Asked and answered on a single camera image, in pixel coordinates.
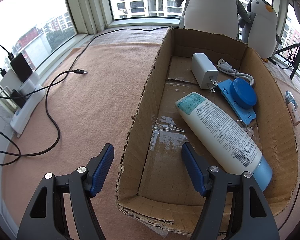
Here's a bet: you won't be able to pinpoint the white lotion tube blue cap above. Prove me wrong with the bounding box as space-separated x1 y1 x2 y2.
175 92 273 191

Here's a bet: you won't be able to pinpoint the cardboard box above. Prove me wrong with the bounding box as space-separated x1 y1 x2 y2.
116 28 298 235

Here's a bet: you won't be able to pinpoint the blue phone stand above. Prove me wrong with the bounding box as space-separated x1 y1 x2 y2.
218 78 257 125

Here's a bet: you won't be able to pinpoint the blue round container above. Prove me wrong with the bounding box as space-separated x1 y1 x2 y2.
230 78 257 109

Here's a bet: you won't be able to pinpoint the white usb cable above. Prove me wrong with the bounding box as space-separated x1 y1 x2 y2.
217 58 256 88

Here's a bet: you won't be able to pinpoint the pink cogi bottle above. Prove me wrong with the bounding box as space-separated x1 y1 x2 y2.
286 98 300 126

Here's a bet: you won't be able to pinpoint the clear blue sanitizer bottle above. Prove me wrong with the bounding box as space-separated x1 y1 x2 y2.
285 90 298 108

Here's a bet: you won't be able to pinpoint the keys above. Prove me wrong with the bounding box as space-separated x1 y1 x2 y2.
236 120 255 138

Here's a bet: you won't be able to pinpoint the white wall charger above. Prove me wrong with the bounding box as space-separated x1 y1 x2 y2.
191 53 219 93

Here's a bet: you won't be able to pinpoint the pink felt mat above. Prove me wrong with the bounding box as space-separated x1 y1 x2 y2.
2 43 300 239

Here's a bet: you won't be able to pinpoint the white power strip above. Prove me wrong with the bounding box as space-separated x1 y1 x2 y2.
10 72 45 138

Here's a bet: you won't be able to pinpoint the white power bank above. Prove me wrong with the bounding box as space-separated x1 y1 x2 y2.
0 69 22 92

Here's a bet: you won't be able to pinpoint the black power bank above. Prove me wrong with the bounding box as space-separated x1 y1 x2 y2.
11 53 33 83

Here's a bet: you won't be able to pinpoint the small penguin plush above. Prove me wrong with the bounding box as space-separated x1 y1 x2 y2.
238 0 282 62

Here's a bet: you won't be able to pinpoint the large penguin plush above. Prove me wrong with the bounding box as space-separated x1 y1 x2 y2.
174 0 251 39

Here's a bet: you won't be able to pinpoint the black usb cable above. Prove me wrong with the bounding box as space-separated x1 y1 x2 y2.
0 26 171 166

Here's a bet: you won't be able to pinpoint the ring light on tripod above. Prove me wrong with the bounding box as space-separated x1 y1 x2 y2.
275 1 300 77

